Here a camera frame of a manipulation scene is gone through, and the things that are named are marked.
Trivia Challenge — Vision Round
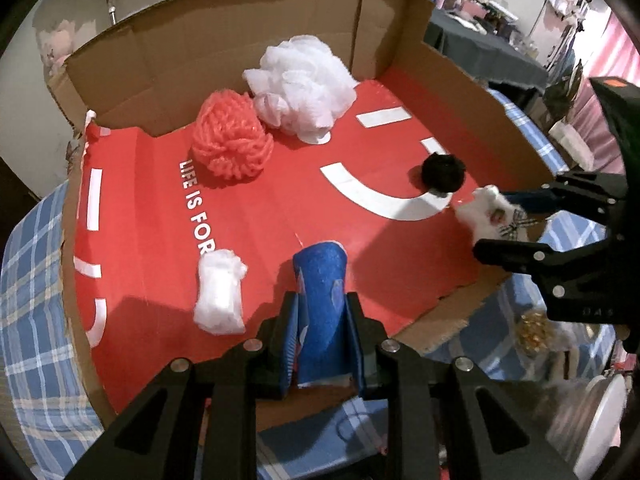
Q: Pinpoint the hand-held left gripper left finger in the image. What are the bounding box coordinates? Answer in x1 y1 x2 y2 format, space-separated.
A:
65 290 301 480

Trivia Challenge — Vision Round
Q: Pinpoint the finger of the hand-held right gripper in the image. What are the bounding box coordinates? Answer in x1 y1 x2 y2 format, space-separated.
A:
472 238 610 292
500 171 628 221

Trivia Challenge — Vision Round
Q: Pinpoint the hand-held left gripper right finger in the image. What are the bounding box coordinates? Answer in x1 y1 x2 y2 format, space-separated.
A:
345 291 581 480

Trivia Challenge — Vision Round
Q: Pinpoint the white fluffy checkered-bow hair clip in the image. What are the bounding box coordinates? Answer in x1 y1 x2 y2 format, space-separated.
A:
455 185 538 242

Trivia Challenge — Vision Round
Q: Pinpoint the blue tube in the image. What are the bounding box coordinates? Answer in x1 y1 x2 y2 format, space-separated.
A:
292 241 351 388

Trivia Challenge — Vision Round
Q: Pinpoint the black scrunchie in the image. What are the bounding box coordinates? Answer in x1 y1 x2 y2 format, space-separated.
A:
420 152 467 193

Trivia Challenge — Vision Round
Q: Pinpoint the cardboard box with red lining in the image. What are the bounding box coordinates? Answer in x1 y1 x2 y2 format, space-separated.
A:
47 0 573 426

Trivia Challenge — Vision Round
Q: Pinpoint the orange mesh bath sponge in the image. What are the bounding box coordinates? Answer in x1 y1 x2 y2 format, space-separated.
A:
191 90 274 180

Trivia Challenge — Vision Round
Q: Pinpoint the white mesh bath loofah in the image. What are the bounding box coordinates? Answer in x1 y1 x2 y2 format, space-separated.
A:
242 35 358 145

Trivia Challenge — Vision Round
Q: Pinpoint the beige cushion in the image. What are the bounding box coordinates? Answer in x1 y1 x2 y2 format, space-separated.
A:
547 122 596 171

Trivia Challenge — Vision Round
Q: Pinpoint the pink curtain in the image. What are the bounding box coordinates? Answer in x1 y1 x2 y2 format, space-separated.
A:
570 10 640 173

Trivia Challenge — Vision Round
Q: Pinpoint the glass jar with metal lid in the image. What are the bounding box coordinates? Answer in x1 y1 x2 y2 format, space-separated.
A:
545 374 628 478

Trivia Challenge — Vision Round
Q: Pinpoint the dark cloth covered table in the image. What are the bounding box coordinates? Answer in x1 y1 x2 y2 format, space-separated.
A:
424 7 550 92

